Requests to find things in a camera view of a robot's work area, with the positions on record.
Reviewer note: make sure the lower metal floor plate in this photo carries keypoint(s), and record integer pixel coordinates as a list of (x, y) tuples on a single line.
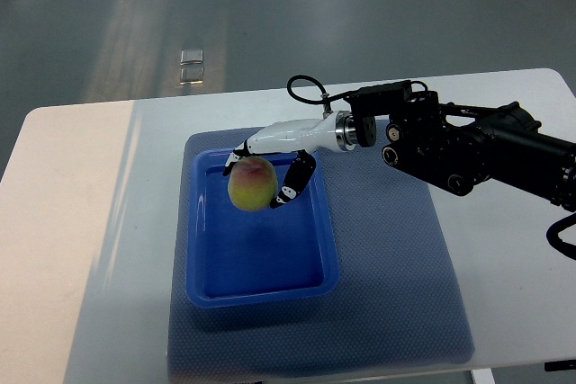
[(192, 75)]

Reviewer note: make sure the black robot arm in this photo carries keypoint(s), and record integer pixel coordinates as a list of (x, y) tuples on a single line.
[(456, 147)]

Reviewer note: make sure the grey blue textured mat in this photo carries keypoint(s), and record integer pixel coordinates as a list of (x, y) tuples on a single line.
[(397, 303)]

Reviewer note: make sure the metal floor plate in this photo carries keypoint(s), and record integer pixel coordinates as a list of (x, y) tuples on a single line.
[(191, 56), (192, 75)]

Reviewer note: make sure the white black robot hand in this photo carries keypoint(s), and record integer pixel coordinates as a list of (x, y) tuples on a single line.
[(337, 133)]

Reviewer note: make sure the blue plastic tray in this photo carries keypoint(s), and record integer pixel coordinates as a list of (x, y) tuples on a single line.
[(236, 258)]

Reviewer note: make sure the black table bracket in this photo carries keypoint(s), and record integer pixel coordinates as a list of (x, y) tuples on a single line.
[(563, 365)]

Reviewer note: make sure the yellow red peach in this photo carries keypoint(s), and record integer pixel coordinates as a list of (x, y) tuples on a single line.
[(252, 184)]

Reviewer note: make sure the upper metal floor plate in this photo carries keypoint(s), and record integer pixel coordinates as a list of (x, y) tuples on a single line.
[(191, 56)]

